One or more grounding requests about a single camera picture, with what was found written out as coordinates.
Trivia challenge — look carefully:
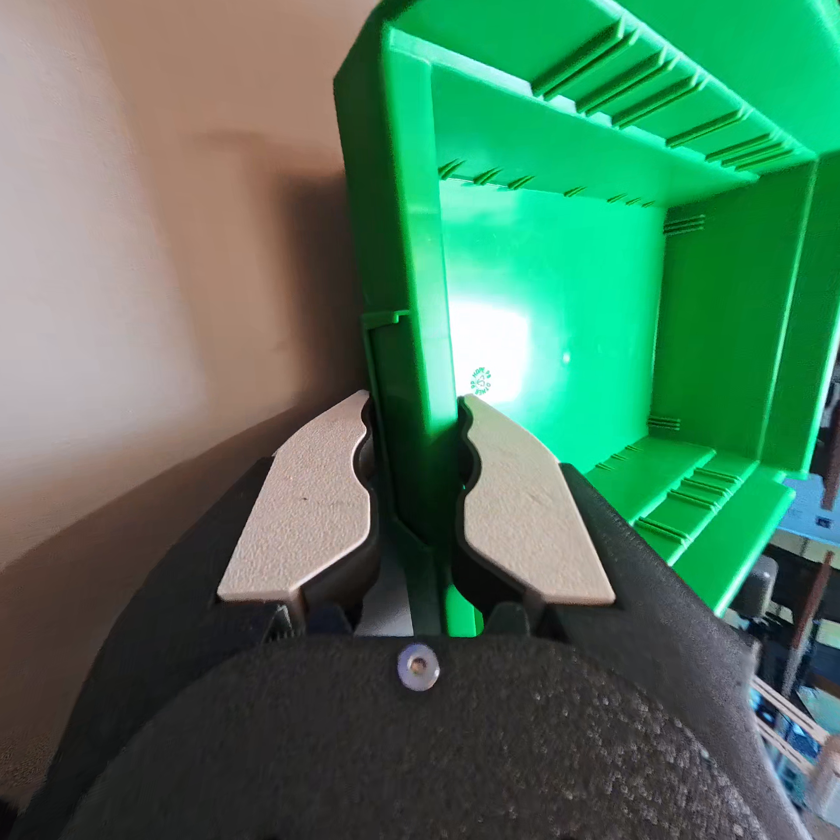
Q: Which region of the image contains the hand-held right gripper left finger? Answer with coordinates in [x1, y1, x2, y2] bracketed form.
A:
[217, 390, 383, 623]

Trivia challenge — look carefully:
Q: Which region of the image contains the green plastic bin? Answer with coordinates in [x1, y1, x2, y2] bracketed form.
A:
[333, 0, 840, 639]

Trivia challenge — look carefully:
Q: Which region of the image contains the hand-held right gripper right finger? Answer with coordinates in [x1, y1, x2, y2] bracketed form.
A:
[453, 394, 616, 608]

